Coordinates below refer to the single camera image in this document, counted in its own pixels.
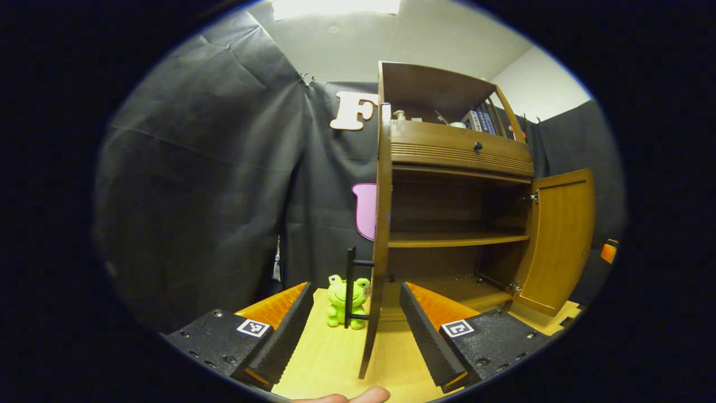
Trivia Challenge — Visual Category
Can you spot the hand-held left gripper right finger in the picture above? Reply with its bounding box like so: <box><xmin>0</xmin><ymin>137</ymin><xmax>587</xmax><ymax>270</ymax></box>
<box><xmin>398</xmin><ymin>283</ymin><xmax>552</xmax><ymax>394</ymax></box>

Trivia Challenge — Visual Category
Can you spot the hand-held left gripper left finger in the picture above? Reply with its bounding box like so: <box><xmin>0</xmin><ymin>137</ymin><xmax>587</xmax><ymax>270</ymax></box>
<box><xmin>163</xmin><ymin>283</ymin><xmax>314</xmax><ymax>392</ymax></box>

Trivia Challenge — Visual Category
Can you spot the wooden shoe cabinet door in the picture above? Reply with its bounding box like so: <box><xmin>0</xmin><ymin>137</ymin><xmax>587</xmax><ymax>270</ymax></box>
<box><xmin>345</xmin><ymin>102</ymin><xmax>393</xmax><ymax>380</ymax></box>
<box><xmin>512</xmin><ymin>168</ymin><xmax>596</xmax><ymax>318</ymax></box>

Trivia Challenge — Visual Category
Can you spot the wooden double-door shoe cabinet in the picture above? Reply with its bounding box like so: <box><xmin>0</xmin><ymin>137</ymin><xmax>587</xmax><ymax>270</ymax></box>
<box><xmin>378</xmin><ymin>60</ymin><xmax>535</xmax><ymax>325</ymax></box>

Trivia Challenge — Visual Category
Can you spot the wooden cabinet drawer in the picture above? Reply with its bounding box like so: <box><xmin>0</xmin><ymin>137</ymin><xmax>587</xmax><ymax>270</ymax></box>
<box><xmin>390</xmin><ymin>119</ymin><xmax>535</xmax><ymax>179</ymax></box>

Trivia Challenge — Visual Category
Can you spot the green frog plush toy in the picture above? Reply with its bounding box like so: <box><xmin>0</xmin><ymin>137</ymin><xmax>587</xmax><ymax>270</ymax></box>
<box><xmin>326</xmin><ymin>274</ymin><xmax>371</xmax><ymax>330</ymax></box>

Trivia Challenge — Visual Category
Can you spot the black backdrop cloth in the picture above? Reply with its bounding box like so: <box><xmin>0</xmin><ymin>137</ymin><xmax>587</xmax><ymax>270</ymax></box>
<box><xmin>92</xmin><ymin>11</ymin><xmax>627</xmax><ymax>336</ymax></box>

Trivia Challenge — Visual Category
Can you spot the ceiling light panel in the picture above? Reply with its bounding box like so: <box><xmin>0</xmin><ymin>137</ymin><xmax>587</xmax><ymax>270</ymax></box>
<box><xmin>272</xmin><ymin>0</ymin><xmax>402</xmax><ymax>20</ymax></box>

